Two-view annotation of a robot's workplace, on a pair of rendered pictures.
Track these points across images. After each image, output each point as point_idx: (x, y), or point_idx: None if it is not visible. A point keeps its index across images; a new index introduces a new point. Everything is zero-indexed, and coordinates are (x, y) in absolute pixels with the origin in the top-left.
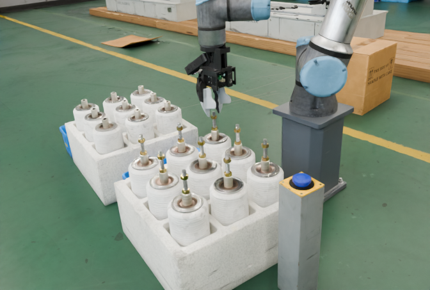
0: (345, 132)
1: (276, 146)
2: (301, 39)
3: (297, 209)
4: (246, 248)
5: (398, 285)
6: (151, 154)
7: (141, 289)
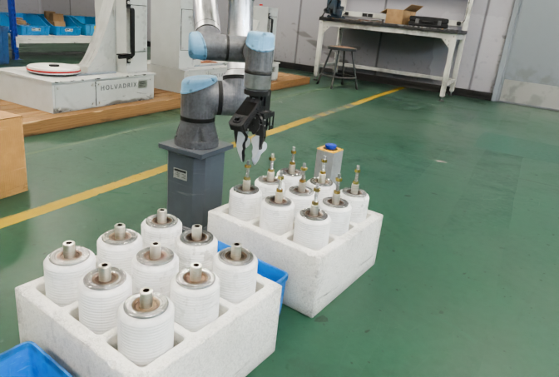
0: (73, 200)
1: None
2: (210, 79)
3: (341, 159)
4: None
5: None
6: None
7: (368, 287)
